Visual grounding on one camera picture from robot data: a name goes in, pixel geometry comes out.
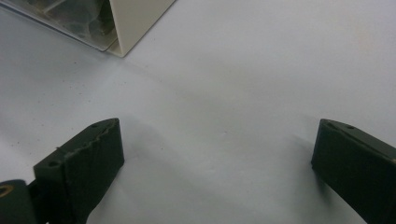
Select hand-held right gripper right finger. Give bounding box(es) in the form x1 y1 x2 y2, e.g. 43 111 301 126
310 118 396 224

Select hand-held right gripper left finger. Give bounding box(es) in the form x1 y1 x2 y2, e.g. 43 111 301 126
28 117 125 224

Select beige box with clear drawer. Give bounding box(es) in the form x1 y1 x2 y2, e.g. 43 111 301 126
0 0 177 59

